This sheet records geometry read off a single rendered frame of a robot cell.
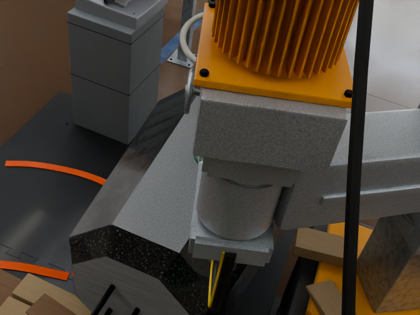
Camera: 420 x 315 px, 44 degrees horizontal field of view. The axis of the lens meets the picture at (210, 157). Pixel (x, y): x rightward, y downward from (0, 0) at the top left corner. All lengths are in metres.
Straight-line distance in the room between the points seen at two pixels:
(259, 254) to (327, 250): 0.67
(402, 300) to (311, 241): 0.35
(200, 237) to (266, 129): 0.43
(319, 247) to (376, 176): 0.70
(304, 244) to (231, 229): 0.72
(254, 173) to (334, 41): 0.32
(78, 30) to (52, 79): 0.92
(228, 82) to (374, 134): 0.50
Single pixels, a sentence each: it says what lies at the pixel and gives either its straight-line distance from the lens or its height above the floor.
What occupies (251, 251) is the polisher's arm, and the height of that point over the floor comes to 1.27.
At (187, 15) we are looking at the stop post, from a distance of 3.97.
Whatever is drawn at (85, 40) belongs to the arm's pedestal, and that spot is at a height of 0.66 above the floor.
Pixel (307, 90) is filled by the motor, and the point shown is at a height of 1.76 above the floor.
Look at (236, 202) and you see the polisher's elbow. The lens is 1.14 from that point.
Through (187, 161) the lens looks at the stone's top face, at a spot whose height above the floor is 0.87.
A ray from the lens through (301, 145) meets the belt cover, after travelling 0.93.
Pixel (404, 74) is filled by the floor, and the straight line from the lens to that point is 4.74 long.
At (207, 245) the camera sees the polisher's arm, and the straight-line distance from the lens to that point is 1.25.
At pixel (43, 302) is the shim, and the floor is 0.24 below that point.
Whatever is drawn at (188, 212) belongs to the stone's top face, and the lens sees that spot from 1.85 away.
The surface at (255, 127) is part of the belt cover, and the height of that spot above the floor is 1.70.
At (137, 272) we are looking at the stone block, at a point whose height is 0.79.
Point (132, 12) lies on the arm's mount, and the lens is 2.95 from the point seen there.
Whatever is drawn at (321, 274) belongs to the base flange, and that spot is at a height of 0.78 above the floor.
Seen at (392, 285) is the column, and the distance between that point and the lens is 1.76.
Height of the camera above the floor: 2.26
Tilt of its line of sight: 43 degrees down
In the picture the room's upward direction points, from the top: 10 degrees clockwise
